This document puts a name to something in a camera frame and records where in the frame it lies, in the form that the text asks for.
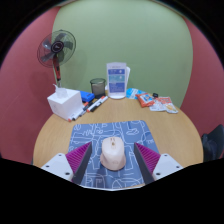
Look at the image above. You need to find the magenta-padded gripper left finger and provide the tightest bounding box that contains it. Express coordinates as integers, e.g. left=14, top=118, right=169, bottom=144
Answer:
left=40, top=141, right=93, bottom=185

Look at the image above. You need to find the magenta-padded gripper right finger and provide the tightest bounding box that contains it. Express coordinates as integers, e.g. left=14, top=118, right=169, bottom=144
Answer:
left=133, top=142, right=184, bottom=185

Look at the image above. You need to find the beige computer mouse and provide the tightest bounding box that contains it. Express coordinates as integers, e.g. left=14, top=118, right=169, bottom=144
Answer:
left=99, top=136, right=127, bottom=172

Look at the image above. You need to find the blue patterned mouse pad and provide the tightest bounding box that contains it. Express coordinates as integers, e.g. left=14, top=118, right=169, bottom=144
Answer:
left=68, top=120, right=161, bottom=191

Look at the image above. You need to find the white red-capped marker pen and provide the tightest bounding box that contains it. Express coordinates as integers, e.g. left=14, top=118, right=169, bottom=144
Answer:
left=68, top=105, right=89, bottom=122
left=82, top=96, right=105, bottom=113

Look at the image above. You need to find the white snack packet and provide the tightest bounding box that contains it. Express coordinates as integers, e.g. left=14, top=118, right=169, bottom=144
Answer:
left=149, top=100, right=179, bottom=115

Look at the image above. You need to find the white tissue box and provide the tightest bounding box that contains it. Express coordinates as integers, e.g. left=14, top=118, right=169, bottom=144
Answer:
left=46, top=84, right=84, bottom=122

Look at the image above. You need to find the black office chair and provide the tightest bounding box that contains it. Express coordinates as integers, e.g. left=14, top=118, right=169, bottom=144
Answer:
left=209, top=124, right=224, bottom=158

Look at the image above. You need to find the blue whiteboard eraser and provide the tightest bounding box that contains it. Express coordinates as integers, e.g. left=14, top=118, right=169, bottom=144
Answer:
left=79, top=90, right=96, bottom=103

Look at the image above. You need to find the blue snack packet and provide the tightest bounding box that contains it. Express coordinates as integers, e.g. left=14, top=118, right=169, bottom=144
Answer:
left=125, top=87, right=146, bottom=100

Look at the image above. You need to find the dark mesh pen cup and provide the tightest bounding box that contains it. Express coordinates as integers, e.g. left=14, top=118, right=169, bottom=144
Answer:
left=89, top=78, right=107, bottom=99

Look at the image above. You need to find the white plastic chair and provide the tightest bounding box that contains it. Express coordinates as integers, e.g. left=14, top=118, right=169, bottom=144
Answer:
left=125, top=66, right=132, bottom=90

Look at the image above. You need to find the black standing fan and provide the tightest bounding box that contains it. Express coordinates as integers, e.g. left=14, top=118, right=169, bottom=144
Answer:
left=36, top=29, right=77, bottom=88

